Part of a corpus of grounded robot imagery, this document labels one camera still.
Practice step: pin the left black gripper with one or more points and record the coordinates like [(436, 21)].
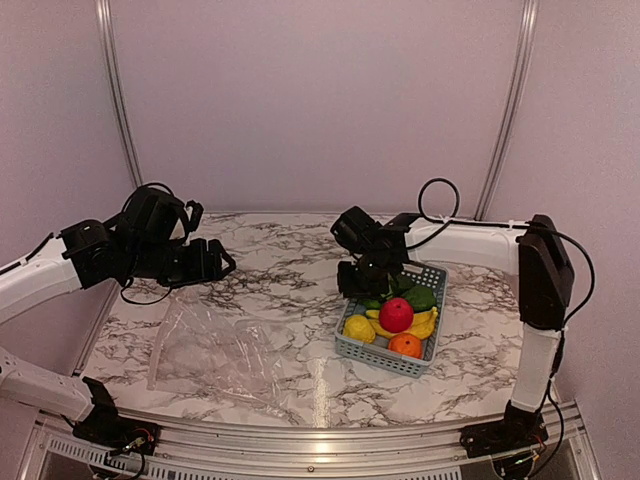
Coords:
[(210, 269)]

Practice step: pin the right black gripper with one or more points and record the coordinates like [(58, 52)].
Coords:
[(350, 289)]

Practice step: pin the clear zip top bag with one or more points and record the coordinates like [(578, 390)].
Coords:
[(200, 352)]

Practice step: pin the grey plastic basket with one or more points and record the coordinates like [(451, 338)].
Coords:
[(377, 353)]

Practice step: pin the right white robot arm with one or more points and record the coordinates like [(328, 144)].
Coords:
[(532, 251)]

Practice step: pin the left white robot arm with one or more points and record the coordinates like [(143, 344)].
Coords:
[(30, 281)]

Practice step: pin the green toy watermelon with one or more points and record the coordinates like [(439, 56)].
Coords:
[(372, 304)]

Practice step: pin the dark green toy avocado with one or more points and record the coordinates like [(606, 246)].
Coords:
[(421, 298)]

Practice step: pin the red toy apple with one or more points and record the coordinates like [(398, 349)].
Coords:
[(396, 315)]

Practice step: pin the yellow toy lemon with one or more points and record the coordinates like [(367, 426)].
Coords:
[(359, 328)]

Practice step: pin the yellow toy banana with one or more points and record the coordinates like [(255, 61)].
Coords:
[(423, 326)]

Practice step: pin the orange toy orange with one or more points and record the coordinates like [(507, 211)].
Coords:
[(406, 344)]

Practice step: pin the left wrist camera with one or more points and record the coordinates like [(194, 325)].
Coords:
[(191, 216)]

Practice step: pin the front aluminium rail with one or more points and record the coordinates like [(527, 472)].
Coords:
[(191, 449)]

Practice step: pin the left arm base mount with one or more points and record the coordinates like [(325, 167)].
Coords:
[(117, 433)]

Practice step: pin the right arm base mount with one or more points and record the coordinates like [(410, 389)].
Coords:
[(496, 437)]

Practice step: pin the left aluminium frame post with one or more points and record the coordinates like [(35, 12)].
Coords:
[(108, 42)]

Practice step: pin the aluminium frame post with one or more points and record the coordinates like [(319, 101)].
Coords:
[(516, 87), (108, 42)]

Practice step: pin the right aluminium frame post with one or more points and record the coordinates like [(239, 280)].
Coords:
[(516, 87)]

